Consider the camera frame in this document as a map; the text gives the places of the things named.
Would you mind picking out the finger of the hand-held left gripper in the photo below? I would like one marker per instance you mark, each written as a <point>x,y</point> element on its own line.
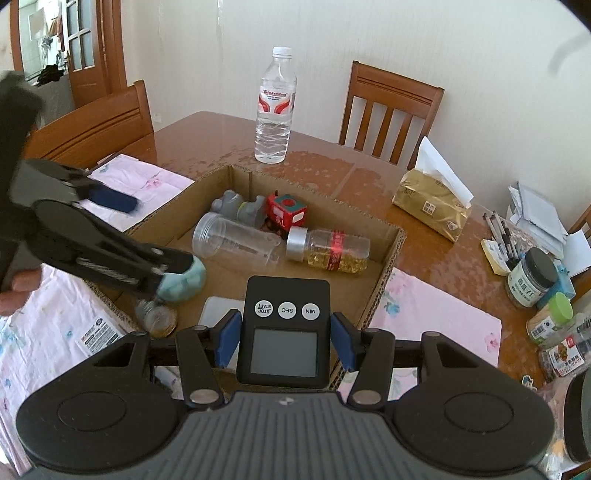
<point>111,197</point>
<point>152,258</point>

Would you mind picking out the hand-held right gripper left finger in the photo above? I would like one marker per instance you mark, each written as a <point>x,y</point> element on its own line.
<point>228,337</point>

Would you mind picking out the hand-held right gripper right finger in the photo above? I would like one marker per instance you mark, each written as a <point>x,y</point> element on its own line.
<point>344,341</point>

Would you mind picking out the white box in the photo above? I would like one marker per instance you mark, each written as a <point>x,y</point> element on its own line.
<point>214,314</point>

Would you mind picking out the pale teal round object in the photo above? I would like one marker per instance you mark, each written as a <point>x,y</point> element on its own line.
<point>187,284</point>

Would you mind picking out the small glass jar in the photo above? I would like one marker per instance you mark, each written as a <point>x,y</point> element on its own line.
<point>159,321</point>

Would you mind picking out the black digital timer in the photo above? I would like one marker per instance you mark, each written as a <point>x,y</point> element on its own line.
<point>286,290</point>

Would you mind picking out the clear plastic jar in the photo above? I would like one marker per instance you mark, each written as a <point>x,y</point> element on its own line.
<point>231,237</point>

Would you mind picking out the cardboard box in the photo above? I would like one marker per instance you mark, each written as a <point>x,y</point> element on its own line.
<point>376,258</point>

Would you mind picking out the capsule bottle silver cap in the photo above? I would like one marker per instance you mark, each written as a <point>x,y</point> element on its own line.
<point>341,251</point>

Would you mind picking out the person's left hand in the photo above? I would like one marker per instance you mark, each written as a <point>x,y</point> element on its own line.
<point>18,286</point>

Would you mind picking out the pink floral cloth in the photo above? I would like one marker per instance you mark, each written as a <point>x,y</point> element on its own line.
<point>152,180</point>

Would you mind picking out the wooden slatted dining chair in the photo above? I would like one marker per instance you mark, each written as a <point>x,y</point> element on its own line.
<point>392,87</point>
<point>92,124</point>
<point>584,228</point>

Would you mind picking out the grey animal toy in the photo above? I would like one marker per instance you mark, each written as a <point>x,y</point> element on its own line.
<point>231,205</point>

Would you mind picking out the wooden door glass panes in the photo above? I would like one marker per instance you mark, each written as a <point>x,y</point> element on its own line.
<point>92,87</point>

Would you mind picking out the dark cloth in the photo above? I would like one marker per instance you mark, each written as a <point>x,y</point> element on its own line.
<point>51,74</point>

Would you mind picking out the red toy truck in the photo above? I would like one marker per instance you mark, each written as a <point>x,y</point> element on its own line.
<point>288,210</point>

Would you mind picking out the gold tissue pack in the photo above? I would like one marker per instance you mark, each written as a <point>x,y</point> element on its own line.
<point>429,203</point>

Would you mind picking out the yellow sticky note pad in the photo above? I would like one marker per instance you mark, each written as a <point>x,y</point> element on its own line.
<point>491,256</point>

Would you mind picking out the clear water bottle red label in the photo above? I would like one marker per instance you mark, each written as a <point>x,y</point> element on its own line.
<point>274,138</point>

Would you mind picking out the glass jar black lid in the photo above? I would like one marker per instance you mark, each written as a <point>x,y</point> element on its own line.
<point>526,286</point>

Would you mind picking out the bunch of black pens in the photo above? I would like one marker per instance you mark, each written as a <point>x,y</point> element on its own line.
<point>503,235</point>

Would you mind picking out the bottle with green lid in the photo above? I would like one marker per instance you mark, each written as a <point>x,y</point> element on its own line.
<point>561,307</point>

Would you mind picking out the jar with red label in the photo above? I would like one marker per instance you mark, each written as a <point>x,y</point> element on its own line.
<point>565,355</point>

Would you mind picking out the light blue box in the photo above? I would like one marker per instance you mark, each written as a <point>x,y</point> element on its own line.
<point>565,281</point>

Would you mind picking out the stack of white papers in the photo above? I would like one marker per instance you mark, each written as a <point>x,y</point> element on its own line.
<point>540,207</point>

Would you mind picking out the dark grey round object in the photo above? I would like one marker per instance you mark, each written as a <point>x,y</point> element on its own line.
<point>579,415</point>

